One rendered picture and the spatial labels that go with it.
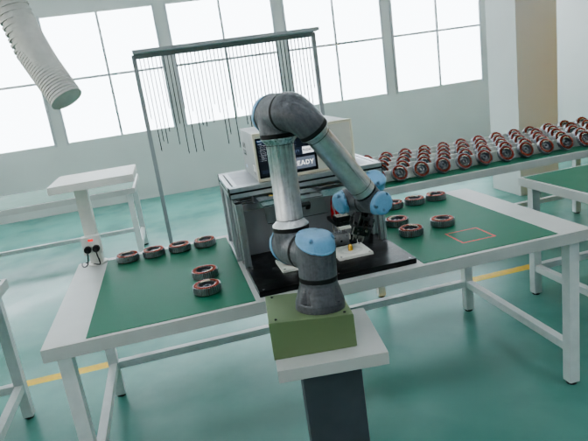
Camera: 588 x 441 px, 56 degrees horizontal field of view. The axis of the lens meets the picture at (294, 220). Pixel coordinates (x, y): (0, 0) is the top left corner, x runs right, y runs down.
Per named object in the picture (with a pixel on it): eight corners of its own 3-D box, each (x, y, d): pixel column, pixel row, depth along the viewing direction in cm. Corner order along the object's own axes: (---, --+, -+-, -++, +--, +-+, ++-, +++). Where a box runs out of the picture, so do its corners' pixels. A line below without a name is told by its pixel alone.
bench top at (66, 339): (592, 239, 234) (592, 227, 232) (43, 364, 191) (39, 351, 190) (465, 196, 329) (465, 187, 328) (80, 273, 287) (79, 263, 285)
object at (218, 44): (343, 215, 594) (320, 26, 544) (170, 249, 558) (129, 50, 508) (329, 206, 641) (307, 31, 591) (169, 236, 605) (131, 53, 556)
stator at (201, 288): (224, 292, 218) (223, 283, 217) (196, 299, 215) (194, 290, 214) (218, 283, 228) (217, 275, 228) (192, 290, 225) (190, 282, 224)
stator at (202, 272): (187, 278, 240) (185, 270, 239) (207, 269, 247) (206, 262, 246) (202, 283, 232) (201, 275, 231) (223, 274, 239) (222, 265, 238)
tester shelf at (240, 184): (382, 171, 243) (381, 161, 242) (230, 199, 230) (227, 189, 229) (349, 160, 285) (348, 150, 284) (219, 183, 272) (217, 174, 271)
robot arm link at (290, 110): (307, 79, 151) (402, 198, 174) (288, 82, 161) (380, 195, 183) (281, 109, 149) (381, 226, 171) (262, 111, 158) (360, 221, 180)
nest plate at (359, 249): (374, 254, 232) (373, 251, 231) (339, 261, 229) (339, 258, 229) (360, 244, 246) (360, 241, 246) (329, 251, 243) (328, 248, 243)
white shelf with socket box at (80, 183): (153, 269, 260) (132, 173, 248) (71, 285, 253) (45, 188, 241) (153, 248, 293) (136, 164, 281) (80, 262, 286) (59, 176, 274)
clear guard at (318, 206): (328, 213, 214) (326, 197, 213) (268, 224, 210) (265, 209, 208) (306, 197, 245) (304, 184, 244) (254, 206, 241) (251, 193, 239)
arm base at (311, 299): (349, 311, 163) (347, 279, 161) (298, 318, 161) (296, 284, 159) (339, 295, 177) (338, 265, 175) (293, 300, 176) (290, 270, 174)
